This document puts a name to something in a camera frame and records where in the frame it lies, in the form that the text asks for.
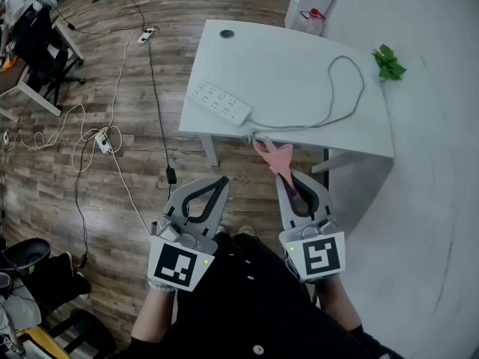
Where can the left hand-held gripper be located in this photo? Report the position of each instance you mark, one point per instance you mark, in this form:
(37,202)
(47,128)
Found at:
(172,266)

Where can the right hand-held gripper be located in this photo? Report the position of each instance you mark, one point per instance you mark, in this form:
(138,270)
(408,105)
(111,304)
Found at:
(322,258)

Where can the pink cloth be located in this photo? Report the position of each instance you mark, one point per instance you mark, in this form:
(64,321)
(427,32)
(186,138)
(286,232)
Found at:
(277,159)

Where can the person's left forearm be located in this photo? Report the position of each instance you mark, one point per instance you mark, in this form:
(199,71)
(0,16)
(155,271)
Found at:
(153,316)

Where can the person's right forearm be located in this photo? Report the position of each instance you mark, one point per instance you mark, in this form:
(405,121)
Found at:
(337,305)

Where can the person's left hand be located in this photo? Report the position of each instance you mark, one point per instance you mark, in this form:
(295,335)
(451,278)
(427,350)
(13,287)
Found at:
(161,286)

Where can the person's shoe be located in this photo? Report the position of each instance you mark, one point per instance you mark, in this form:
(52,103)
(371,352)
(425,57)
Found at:
(246,229)
(221,229)

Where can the black power adapter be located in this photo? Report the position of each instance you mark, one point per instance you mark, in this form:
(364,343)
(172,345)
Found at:
(171,175)

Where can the person's black garment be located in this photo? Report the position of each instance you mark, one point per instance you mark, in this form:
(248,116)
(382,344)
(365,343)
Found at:
(243,305)

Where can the white floor power strip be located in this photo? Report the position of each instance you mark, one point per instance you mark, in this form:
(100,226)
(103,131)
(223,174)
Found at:
(144,36)
(102,143)

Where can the green leafy plant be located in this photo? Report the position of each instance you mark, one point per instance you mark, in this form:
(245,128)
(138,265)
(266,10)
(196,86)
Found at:
(389,67)

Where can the clear water jug red cap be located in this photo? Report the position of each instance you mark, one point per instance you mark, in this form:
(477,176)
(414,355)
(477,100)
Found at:
(311,22)

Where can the black helmet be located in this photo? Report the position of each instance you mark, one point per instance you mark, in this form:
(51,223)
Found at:
(26,254)

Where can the small white desk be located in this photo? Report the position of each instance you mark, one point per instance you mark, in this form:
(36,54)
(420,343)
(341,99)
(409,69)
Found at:
(69,37)

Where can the yellow flat object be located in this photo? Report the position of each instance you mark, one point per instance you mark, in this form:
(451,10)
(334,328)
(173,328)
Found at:
(37,340)

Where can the black office chair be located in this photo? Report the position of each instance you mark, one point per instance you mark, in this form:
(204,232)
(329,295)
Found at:
(41,47)

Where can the wooden desk white legs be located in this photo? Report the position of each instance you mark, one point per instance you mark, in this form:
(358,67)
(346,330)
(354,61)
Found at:
(15,79)

